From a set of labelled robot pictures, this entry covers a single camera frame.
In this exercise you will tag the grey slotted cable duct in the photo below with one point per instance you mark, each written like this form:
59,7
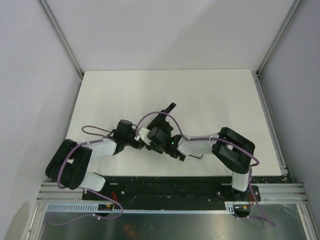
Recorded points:
100,208

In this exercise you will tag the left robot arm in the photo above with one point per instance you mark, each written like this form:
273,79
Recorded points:
69,165

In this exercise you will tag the left aluminium frame post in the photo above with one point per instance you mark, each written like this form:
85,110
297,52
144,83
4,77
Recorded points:
48,13

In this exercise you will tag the aluminium frame post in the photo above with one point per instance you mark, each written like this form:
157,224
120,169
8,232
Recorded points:
280,34
48,13

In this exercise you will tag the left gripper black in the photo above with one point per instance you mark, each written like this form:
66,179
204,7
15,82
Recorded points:
130,141

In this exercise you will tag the right aluminium frame post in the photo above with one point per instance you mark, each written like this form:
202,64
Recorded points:
280,34

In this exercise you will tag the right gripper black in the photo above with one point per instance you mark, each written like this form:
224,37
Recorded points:
172,152

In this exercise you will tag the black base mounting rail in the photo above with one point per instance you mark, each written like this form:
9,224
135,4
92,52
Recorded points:
172,193

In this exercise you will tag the black folding umbrella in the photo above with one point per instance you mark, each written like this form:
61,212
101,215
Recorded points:
160,120

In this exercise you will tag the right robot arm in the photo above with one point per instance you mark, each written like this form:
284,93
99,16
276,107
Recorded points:
231,148

